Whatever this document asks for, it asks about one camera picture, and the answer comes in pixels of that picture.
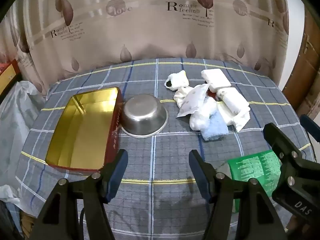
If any gold tin box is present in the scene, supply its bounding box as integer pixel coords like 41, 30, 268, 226
45, 87, 123, 172

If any cream soft package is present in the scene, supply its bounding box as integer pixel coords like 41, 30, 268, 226
217, 104, 251, 132

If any brown wooden board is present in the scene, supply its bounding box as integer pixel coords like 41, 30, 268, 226
282, 0, 320, 125

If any black cable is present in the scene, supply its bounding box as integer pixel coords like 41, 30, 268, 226
79, 205, 88, 227

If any dark cloth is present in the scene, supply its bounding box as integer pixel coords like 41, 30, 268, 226
0, 200, 25, 240

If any white fluffy hair band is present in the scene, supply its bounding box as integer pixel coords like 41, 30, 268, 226
164, 70, 190, 91

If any beige printed curtain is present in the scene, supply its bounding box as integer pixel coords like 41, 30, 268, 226
0, 0, 290, 98

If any red and yellow box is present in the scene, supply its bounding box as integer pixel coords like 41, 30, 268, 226
0, 59, 22, 98

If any long white packet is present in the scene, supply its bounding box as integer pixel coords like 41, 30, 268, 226
216, 87, 250, 113

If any green packet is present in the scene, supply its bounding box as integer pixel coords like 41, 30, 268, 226
220, 149, 283, 198

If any light blue towel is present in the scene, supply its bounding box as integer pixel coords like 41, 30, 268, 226
201, 112, 229, 141

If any steel bowl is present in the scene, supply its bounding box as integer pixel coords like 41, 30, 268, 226
121, 94, 169, 138

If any white square packet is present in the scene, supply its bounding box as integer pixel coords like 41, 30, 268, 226
201, 69, 232, 93

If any translucent plastic sheet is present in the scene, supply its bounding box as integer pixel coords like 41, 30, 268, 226
0, 80, 48, 205

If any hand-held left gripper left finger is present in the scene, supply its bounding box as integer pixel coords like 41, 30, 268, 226
30, 149, 129, 240

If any grey plaid cloth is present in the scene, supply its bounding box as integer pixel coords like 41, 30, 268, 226
15, 59, 315, 240

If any cream scrunchie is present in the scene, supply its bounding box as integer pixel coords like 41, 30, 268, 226
174, 87, 194, 107

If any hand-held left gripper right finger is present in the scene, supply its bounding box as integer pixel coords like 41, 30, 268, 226
189, 149, 288, 240

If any white floral printed packet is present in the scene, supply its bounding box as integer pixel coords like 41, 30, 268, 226
176, 84, 210, 118

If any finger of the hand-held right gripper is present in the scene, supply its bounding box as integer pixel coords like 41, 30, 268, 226
299, 114, 320, 143
264, 122, 304, 166

